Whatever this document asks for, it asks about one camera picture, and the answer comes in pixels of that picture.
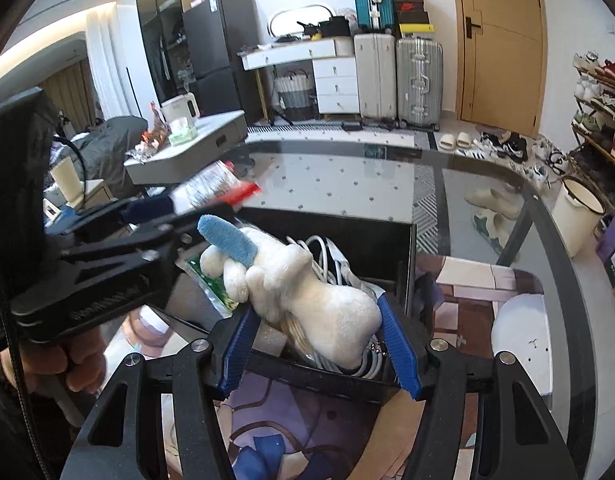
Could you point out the black cardboard box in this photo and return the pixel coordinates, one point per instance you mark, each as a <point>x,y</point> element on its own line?
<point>337,385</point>

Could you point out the green wipes pack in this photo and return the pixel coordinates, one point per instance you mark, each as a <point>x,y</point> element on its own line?
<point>182,134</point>

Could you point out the green medicine packet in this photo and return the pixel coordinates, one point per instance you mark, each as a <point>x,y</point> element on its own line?
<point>212,285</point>

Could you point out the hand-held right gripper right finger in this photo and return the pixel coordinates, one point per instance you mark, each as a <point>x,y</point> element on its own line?
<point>402,355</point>

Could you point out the white suitcase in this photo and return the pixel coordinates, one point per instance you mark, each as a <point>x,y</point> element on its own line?
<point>375,77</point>

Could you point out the striped floor rug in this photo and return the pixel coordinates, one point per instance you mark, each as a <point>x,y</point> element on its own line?
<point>337,132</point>

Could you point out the black white socks pack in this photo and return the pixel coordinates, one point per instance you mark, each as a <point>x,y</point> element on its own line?
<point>370,362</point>

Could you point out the printed table mat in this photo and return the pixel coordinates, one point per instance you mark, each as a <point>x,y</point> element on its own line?
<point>467,305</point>

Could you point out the beige slipper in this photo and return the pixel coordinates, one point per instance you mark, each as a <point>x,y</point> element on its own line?
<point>492,230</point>
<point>492,201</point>

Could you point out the black fridge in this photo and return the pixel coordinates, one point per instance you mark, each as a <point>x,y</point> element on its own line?
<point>212,50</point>

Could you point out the dark grey blanket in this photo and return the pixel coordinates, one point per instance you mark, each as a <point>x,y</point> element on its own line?
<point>112,145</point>

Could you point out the pile of sneakers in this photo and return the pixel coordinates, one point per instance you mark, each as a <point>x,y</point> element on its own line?
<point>512,147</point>

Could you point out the black bag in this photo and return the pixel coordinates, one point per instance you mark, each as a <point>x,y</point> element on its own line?
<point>335,27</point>

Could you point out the cream knit item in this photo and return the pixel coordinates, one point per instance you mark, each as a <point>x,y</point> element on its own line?
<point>297,337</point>

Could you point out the grey side table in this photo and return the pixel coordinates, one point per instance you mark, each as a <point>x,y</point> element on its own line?
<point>212,140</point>

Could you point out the rows of assorted shoes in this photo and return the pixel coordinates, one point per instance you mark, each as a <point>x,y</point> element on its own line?
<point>605,92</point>

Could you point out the red snack wrappers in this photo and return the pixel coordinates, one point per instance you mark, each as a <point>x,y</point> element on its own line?
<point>150,142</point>

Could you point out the woven basket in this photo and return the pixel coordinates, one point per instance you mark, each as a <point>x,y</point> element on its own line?
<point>293,95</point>

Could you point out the pair of white slides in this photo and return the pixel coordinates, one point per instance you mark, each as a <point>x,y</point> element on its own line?
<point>453,141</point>

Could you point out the white curtain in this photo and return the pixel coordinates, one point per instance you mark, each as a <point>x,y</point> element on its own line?
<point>109,60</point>

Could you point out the silver suitcase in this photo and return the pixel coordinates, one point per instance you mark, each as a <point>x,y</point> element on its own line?
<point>420,82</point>

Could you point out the white kettle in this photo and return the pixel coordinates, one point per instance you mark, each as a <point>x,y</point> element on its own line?
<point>180,110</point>

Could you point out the white enamel bucket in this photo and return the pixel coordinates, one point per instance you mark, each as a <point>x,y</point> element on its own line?
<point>577,220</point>

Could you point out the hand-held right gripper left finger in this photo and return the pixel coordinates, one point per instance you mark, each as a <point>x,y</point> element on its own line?
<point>237,355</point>

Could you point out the wooden shoe rack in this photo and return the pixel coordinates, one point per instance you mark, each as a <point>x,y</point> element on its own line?
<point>605,140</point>

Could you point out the stack of shoe boxes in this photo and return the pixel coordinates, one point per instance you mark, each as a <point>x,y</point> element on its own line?
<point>411,10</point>

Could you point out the oval mirror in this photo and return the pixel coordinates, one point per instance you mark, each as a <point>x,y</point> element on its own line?
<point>282,15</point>

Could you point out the wooden door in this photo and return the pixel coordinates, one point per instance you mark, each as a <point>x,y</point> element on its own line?
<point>502,60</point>

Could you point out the person's left hand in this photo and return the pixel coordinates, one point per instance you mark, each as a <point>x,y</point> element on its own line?
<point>82,360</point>

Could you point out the dark glass cabinet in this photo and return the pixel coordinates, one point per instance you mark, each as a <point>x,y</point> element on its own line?
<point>157,35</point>

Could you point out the white plush toy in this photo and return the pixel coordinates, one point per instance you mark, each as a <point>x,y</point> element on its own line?
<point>317,305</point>

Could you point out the white round stool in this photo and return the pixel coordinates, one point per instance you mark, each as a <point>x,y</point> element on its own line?
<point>522,330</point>

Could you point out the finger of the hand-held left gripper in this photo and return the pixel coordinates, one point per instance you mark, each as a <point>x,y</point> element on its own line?
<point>152,240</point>
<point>147,209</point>

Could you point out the white vanity desk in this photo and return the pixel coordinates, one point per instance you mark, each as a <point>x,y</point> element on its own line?
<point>337,85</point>

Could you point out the brown curtain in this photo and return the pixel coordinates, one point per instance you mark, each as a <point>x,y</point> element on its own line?
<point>69,92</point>

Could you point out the red white snack packet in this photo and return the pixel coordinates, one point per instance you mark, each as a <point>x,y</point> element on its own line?
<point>212,185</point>

